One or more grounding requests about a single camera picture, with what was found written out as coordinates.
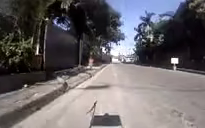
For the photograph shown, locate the row of trees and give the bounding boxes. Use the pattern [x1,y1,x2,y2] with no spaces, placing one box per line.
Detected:
[9,0,126,66]

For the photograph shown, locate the dark panel fence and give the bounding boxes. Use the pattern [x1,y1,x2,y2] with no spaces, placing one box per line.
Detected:
[42,18,83,73]

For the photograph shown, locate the grey asphalt road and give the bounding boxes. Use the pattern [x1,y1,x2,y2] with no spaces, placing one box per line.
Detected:
[11,63,205,128]

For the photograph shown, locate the group of palm trees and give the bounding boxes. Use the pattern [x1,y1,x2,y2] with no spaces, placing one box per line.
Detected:
[133,0,205,66]

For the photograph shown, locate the dark concrete kerb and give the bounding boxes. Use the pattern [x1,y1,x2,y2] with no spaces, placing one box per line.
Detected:
[0,64,109,128]

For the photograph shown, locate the grey concrete pavement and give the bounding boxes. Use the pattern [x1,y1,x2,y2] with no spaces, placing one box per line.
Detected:
[0,64,108,128]

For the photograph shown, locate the green bushes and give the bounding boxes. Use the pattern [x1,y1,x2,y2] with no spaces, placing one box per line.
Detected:
[0,31,45,75]

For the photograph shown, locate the white sign on post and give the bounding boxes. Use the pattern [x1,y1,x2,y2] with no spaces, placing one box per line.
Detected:
[170,57,180,71]

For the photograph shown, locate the low dark wall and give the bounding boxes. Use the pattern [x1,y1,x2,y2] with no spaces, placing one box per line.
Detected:
[0,70,48,98]

